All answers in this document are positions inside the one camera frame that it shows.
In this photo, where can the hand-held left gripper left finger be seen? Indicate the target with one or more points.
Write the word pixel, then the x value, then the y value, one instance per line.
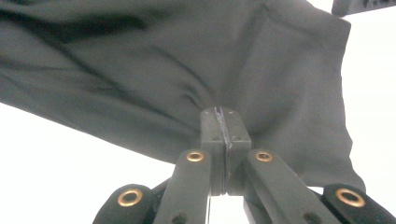
pixel 213 130

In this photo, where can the black short pants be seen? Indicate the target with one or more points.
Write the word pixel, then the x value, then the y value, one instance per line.
pixel 155 77

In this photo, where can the white table cover board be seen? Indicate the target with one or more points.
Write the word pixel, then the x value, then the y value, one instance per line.
pixel 62 174

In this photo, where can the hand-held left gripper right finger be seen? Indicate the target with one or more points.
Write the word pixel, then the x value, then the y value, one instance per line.
pixel 238 133

